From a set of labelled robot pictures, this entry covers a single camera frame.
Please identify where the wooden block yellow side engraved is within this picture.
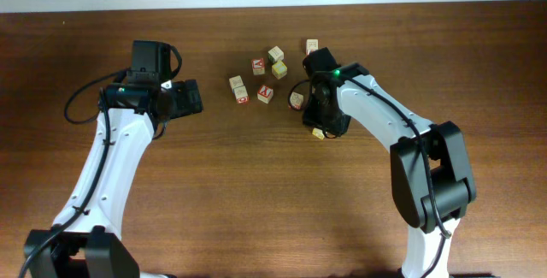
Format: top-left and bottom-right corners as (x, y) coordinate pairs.
(312, 128), (325, 139)

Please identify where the wooden block red side engraved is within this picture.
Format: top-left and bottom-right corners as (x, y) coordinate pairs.
(289, 92), (304, 110)

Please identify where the wooden block red letter Y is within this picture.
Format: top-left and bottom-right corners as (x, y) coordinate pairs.
(257, 85), (274, 104)

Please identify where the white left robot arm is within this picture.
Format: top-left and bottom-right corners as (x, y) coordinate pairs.
(19, 80), (203, 277)

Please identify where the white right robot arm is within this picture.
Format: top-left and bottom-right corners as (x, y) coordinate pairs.
(304, 63), (476, 277)

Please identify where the plain wooden block upper left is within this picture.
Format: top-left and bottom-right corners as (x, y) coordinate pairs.
(229, 75), (244, 91)

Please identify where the wooden block yellow face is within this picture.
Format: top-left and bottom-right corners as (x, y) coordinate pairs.
(272, 61), (288, 80)

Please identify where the wooden block red bottom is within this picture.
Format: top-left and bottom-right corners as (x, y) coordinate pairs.
(233, 86), (250, 104)

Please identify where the wooden block red number far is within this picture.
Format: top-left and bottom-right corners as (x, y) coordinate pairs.
(305, 38), (319, 55)

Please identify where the wooden block green side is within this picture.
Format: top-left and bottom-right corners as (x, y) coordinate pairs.
(268, 46), (285, 64)

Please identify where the wooden block red letter A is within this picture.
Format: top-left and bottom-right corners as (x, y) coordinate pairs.
(251, 58), (266, 75)

